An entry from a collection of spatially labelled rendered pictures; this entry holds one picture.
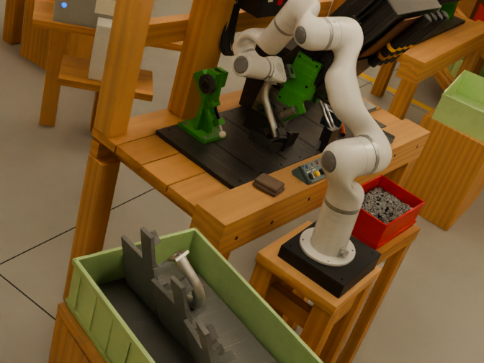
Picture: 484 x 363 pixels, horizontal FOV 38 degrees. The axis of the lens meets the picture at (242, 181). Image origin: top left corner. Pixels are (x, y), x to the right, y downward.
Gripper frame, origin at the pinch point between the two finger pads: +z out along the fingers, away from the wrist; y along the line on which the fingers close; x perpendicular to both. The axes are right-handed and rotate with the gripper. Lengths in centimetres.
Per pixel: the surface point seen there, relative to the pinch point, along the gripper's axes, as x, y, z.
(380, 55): -32.2, -1.7, 19.0
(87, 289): 15, -66, -109
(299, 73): -4.7, -1.4, 2.8
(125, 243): 5, -56, -101
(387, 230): -25, -68, 3
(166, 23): 25.7, 24.4, -35.2
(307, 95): -5.0, -10.5, 3.8
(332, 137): -3.4, -26.7, 20.7
